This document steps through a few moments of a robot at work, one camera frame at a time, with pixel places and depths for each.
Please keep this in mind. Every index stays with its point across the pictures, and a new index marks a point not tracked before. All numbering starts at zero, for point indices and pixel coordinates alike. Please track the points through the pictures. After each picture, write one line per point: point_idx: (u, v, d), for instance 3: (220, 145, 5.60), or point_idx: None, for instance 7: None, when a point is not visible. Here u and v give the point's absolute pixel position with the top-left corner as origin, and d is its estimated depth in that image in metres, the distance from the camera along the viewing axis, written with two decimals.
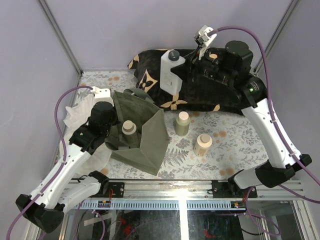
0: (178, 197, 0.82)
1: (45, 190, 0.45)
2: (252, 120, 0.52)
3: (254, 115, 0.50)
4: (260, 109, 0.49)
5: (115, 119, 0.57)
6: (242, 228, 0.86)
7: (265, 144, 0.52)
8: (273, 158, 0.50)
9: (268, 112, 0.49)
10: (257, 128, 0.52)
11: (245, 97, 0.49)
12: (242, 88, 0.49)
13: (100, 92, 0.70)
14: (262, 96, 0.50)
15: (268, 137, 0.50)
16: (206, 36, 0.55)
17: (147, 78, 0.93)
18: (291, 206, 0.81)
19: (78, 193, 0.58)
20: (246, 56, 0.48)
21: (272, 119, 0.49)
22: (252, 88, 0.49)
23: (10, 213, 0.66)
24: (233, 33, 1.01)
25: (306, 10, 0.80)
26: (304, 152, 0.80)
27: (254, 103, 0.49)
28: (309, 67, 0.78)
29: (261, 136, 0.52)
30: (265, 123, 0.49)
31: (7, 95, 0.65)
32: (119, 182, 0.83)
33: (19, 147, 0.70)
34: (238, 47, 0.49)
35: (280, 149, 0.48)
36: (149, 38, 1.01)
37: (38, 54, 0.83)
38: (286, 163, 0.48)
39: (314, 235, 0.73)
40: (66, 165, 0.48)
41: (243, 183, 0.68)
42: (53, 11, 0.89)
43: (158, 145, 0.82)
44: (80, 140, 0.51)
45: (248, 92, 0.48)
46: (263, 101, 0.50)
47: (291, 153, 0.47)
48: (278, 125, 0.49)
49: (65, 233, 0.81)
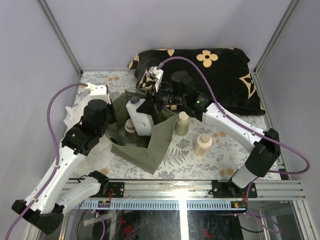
0: (178, 197, 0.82)
1: (40, 196, 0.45)
2: (214, 123, 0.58)
3: (209, 117, 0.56)
4: (211, 110, 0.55)
5: (108, 117, 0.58)
6: (242, 227, 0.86)
7: (234, 138, 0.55)
8: (245, 144, 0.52)
9: (218, 111, 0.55)
10: (222, 128, 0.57)
11: (198, 110, 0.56)
12: (193, 104, 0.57)
13: (95, 88, 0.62)
14: (209, 102, 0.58)
15: (229, 128, 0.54)
16: (157, 72, 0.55)
17: (148, 78, 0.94)
18: (291, 206, 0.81)
19: (78, 194, 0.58)
20: (188, 81, 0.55)
21: (224, 114, 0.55)
22: (199, 100, 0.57)
23: (11, 212, 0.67)
24: (234, 34, 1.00)
25: (306, 10, 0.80)
26: (304, 152, 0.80)
27: (204, 109, 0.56)
28: (309, 67, 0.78)
29: (229, 133, 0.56)
30: (220, 119, 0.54)
31: (7, 95, 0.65)
32: (119, 182, 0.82)
33: (19, 147, 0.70)
34: (181, 75, 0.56)
35: (242, 133, 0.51)
36: (149, 37, 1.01)
37: (38, 54, 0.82)
38: (254, 141, 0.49)
39: (314, 235, 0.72)
40: (59, 169, 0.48)
41: (242, 182, 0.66)
42: (53, 11, 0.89)
43: (163, 143, 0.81)
44: (73, 141, 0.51)
45: (197, 105, 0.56)
46: (212, 106, 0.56)
47: (253, 132, 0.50)
48: (231, 117, 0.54)
49: (65, 233, 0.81)
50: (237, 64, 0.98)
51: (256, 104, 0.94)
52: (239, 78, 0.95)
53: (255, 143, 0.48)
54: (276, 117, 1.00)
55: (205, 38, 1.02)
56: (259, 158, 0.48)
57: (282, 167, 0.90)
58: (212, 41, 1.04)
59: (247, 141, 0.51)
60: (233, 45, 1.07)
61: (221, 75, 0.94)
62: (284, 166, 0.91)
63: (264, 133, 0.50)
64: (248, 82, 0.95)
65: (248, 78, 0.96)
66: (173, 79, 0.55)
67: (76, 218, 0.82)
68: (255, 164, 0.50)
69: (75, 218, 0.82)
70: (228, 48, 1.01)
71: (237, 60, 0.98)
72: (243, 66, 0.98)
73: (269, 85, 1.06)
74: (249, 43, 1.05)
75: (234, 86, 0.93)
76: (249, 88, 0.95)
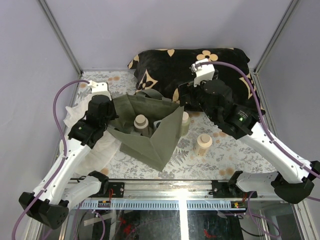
0: (178, 197, 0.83)
1: (48, 186, 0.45)
2: (253, 145, 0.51)
3: (253, 141, 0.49)
4: (256, 133, 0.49)
5: (113, 112, 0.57)
6: (242, 228, 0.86)
7: (274, 163, 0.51)
8: (286, 174, 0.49)
9: (264, 135, 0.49)
10: (261, 152, 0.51)
11: (238, 129, 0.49)
12: (233, 120, 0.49)
13: (97, 85, 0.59)
14: (252, 120, 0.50)
15: (274, 156, 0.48)
16: (199, 70, 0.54)
17: (148, 78, 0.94)
18: (291, 205, 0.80)
19: (81, 191, 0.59)
20: (224, 92, 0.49)
21: (271, 140, 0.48)
22: (241, 117, 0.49)
23: (11, 212, 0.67)
24: (234, 34, 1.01)
25: (307, 11, 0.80)
26: (304, 152, 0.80)
27: (248, 130, 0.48)
28: (310, 68, 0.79)
29: (268, 158, 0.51)
30: (266, 146, 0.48)
31: (7, 95, 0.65)
32: (119, 182, 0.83)
33: (19, 147, 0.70)
34: (216, 85, 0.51)
35: (290, 165, 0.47)
36: (149, 37, 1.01)
37: (38, 54, 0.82)
38: (301, 177, 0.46)
39: (314, 235, 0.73)
40: (67, 159, 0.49)
41: (246, 186, 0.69)
42: (53, 11, 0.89)
43: (171, 142, 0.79)
44: (79, 134, 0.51)
45: (240, 123, 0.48)
46: (256, 126, 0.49)
47: (302, 166, 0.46)
48: (278, 143, 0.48)
49: (65, 232, 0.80)
50: (237, 64, 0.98)
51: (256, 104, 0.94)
52: (239, 78, 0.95)
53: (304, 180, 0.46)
54: (276, 117, 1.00)
55: (205, 38, 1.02)
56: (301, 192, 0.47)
57: None
58: (212, 41, 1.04)
59: (293, 174, 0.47)
60: (233, 45, 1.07)
61: (221, 75, 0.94)
62: None
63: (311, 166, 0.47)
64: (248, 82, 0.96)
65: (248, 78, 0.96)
66: (206, 90, 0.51)
67: (75, 218, 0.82)
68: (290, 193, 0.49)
69: (75, 217, 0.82)
70: (229, 48, 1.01)
71: (237, 61, 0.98)
72: (243, 66, 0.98)
73: (269, 85, 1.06)
74: (249, 44, 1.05)
75: (235, 85, 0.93)
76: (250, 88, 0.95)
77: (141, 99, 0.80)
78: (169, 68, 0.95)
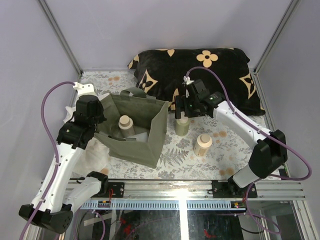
0: (178, 197, 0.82)
1: (46, 196, 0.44)
2: (223, 120, 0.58)
3: (218, 113, 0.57)
4: (222, 107, 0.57)
5: (102, 112, 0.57)
6: (242, 227, 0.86)
7: (242, 136, 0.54)
8: (250, 142, 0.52)
9: (228, 108, 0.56)
10: (230, 125, 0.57)
11: (210, 106, 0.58)
12: (205, 101, 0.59)
13: (82, 87, 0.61)
14: (222, 100, 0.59)
15: (236, 124, 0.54)
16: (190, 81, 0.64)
17: (147, 78, 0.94)
18: (291, 206, 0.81)
19: (82, 192, 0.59)
20: (196, 82, 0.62)
21: (233, 111, 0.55)
22: (212, 97, 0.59)
23: (11, 212, 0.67)
24: (233, 34, 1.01)
25: (306, 11, 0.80)
26: (304, 152, 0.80)
27: (215, 105, 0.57)
28: (309, 67, 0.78)
29: (236, 131, 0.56)
30: (228, 115, 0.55)
31: (7, 95, 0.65)
32: (119, 182, 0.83)
33: (19, 147, 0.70)
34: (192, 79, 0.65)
35: (247, 130, 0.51)
36: (149, 37, 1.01)
37: (38, 54, 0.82)
38: (257, 139, 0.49)
39: (314, 235, 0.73)
40: (60, 166, 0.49)
41: (240, 182, 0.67)
42: (53, 10, 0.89)
43: (160, 139, 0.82)
44: (68, 137, 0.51)
45: (209, 101, 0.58)
46: (223, 103, 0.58)
47: (258, 130, 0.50)
48: (239, 114, 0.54)
49: (65, 233, 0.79)
50: (237, 64, 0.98)
51: (256, 104, 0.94)
52: (239, 78, 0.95)
53: (258, 141, 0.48)
54: (276, 117, 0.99)
55: (205, 38, 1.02)
56: (259, 154, 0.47)
57: (283, 168, 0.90)
58: (212, 41, 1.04)
59: (251, 138, 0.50)
60: (233, 45, 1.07)
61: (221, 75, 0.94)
62: (284, 166, 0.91)
63: (270, 133, 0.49)
64: (248, 82, 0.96)
65: (248, 78, 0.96)
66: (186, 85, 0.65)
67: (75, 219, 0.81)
68: (256, 161, 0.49)
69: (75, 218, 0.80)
70: (229, 48, 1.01)
71: (237, 61, 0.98)
72: (243, 66, 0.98)
73: (269, 85, 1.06)
74: (249, 44, 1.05)
75: (234, 85, 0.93)
76: (249, 88, 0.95)
77: (126, 98, 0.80)
78: (169, 68, 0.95)
